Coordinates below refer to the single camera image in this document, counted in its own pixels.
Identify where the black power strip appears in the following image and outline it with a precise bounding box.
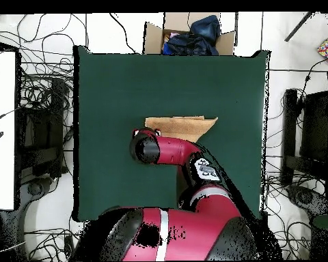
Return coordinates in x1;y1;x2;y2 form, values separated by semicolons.
64;234;77;262

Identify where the black floor cable tangle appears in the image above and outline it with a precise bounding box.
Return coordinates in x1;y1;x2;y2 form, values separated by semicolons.
24;227;84;262

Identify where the dark blue clothing pile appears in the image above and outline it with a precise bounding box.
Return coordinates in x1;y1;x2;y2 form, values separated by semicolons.
162;14;221;56

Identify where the orange terry towel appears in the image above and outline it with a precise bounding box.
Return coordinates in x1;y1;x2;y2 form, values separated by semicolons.
144;115;219;144

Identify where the gray round chair base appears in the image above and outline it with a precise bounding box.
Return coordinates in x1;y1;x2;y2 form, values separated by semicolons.
16;177;54;219
286;184;328;217

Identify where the brown cardboard box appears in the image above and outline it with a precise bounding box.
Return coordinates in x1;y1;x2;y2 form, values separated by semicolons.
143;12;236;56

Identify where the dark thin rod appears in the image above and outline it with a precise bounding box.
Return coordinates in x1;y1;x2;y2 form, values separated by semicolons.
284;12;316;42

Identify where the dark green table cloth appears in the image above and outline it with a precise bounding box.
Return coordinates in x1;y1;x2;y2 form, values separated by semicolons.
72;45;271;223

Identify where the white side table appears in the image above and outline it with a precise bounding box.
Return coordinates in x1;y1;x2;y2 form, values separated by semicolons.
0;50;18;212

